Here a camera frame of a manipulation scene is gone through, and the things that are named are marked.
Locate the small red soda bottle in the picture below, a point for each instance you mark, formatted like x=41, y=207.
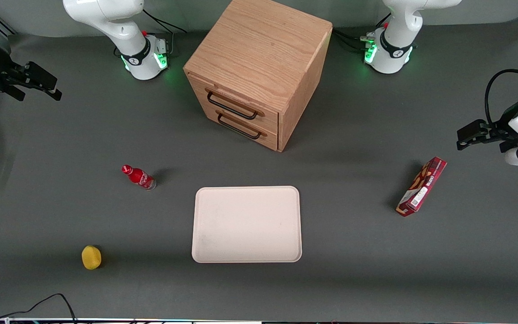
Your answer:
x=140, y=177

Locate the red cookie box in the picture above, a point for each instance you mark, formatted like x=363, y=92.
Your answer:
x=422, y=186

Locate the beige plastic tray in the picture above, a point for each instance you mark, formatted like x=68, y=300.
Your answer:
x=246, y=224

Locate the oak wooden cabinet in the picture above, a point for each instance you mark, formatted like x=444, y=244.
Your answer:
x=259, y=49

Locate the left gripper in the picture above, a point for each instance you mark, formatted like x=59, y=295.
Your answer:
x=504, y=125

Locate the yellow lemon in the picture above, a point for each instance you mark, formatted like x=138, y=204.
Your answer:
x=91, y=257

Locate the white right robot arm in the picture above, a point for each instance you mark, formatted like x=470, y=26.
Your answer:
x=119, y=27

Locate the oak wooden drawer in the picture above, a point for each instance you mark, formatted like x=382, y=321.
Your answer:
x=241, y=105
x=259, y=137

